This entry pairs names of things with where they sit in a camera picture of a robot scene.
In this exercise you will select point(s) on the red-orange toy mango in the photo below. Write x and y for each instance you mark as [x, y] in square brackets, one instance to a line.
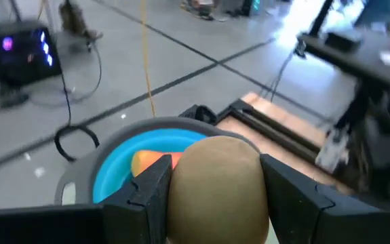
[150, 161]

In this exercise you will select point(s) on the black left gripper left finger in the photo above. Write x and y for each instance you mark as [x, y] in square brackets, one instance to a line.
[130, 217]

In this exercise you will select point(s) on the brown toy kiwi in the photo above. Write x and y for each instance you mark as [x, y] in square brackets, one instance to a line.
[218, 189]

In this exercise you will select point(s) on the black computer with teal light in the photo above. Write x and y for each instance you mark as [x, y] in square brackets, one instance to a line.
[249, 5]

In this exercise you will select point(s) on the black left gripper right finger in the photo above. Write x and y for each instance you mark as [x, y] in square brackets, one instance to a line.
[316, 220]

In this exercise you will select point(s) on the brown bag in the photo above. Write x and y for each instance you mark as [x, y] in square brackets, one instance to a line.
[76, 18]

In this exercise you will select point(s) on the black computer with purple light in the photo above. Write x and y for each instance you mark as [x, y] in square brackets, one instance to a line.
[21, 54]

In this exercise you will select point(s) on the black work table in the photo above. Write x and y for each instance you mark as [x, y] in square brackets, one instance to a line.
[350, 54]

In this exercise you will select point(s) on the blue collapsible bowl grey rim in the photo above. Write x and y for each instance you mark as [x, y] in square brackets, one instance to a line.
[120, 162]

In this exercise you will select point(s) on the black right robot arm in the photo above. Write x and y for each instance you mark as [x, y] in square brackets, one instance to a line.
[377, 145]

